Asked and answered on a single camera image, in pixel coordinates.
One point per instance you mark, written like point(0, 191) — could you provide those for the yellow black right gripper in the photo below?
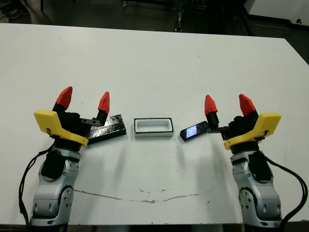
point(263, 128)

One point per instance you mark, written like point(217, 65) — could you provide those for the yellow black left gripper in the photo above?
point(55, 125)

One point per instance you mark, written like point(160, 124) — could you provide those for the black box lid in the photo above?
point(111, 128)

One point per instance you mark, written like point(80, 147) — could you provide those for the black smartphone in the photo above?
point(193, 131)

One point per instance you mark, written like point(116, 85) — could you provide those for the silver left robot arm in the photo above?
point(48, 193)

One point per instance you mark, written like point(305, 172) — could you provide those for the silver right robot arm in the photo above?
point(258, 193)

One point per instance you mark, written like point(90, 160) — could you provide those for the white box with black rim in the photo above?
point(144, 135)

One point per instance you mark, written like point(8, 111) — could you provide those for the black caster wheel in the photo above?
point(299, 21)

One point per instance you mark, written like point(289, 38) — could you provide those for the dark sneaker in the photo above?
point(14, 10)

